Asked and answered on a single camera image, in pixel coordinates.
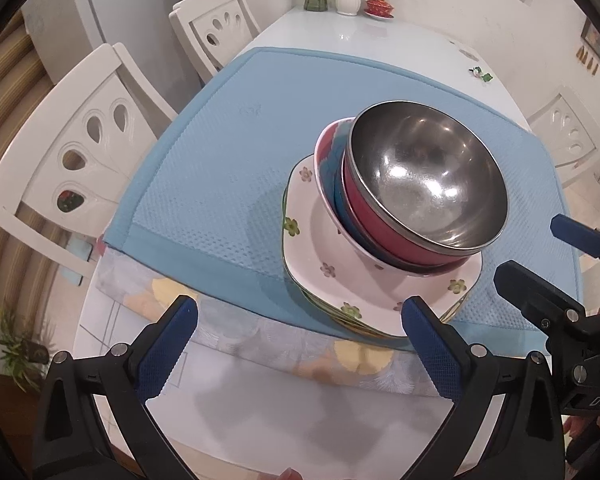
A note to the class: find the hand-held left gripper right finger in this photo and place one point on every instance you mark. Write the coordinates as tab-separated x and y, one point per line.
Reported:
435	355

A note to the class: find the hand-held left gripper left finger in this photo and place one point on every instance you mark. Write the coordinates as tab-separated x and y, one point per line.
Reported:
167	355

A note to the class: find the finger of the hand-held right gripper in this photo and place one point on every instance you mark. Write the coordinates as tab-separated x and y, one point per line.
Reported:
575	232
530	290

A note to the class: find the white hexagonal flower plate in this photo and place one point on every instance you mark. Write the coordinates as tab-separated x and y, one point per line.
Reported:
352	326
320	280

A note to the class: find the red steel bowl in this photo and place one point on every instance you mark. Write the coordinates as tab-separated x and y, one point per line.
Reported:
420	180

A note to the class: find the white pink-rimmed bowl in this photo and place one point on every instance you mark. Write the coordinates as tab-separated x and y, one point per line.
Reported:
330	210

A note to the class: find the blue steel bowl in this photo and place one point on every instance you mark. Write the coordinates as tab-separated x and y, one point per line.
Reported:
341	200

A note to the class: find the person's right hand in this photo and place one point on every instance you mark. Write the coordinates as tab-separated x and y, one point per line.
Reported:
575	427

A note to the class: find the person's left hand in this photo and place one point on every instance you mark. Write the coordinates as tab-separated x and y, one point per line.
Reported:
291	475

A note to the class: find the white dining chair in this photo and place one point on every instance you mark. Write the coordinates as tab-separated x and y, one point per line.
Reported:
215	25
80	110
565	130

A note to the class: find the potted green plant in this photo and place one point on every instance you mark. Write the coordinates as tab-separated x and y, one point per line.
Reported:
15	350

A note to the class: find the green candy wrapper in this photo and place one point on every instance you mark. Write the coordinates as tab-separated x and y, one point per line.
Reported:
481	74

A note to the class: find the blue waffle mat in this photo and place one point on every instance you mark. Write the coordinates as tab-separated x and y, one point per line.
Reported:
220	160

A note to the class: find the red lidded bowl with saucer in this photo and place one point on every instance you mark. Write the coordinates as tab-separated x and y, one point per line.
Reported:
379	7

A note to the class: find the white refrigerator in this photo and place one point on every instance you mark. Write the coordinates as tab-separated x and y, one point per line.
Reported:
105	10

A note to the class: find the small hanging wall ornaments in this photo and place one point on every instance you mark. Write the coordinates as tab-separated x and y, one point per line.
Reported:
589	61

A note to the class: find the small framed wall picture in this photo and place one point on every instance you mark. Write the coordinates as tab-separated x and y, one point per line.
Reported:
596	40

